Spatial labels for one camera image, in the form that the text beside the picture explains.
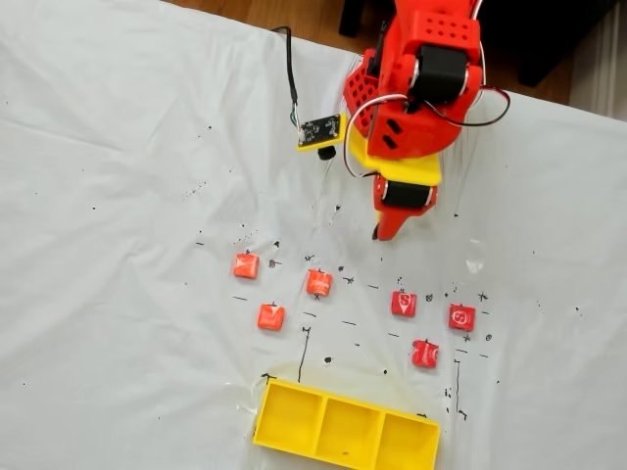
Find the red candy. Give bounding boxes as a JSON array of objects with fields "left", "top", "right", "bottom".
[
  {"left": 390, "top": 290, "right": 418, "bottom": 318},
  {"left": 410, "top": 339, "right": 440, "bottom": 371}
]

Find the camera board on yellow mount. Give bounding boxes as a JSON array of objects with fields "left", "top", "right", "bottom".
[{"left": 295, "top": 112, "right": 350, "bottom": 163}]

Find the black camera cable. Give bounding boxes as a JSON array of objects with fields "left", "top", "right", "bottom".
[{"left": 270, "top": 26, "right": 305, "bottom": 136}]

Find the white plastic table cover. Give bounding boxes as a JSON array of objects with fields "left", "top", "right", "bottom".
[{"left": 0, "top": 0, "right": 627, "bottom": 470}]

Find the red candy circled S print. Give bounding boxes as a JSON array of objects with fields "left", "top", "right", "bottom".
[{"left": 448, "top": 303, "right": 476, "bottom": 332}]

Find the black table clamp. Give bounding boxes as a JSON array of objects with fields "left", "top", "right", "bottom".
[{"left": 366, "top": 22, "right": 391, "bottom": 79}]

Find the orange candy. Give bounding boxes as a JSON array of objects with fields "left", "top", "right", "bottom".
[
  {"left": 257, "top": 303, "right": 287, "bottom": 333},
  {"left": 232, "top": 252, "right": 261, "bottom": 281},
  {"left": 306, "top": 268, "right": 334, "bottom": 298}
]

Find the yellow three-compartment box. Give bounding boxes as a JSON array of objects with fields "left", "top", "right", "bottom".
[{"left": 252, "top": 380, "right": 442, "bottom": 470}]

